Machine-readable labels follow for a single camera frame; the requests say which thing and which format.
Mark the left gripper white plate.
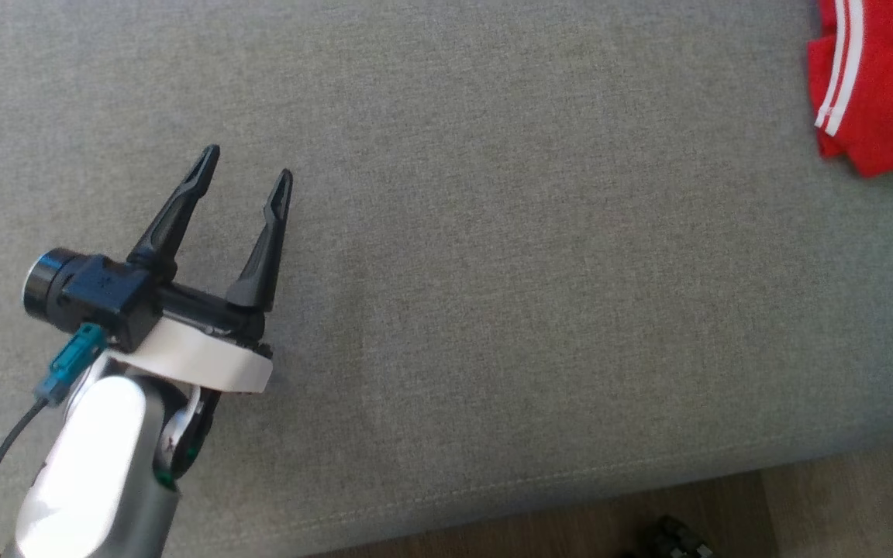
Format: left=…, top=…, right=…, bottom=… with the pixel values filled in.
left=22, top=143, right=294, bottom=489

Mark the grey sofa seat cushion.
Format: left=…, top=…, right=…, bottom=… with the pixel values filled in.
left=0, top=0, right=893, bottom=558

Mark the left black cable teal plug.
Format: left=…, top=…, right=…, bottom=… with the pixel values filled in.
left=0, top=323, right=108, bottom=558

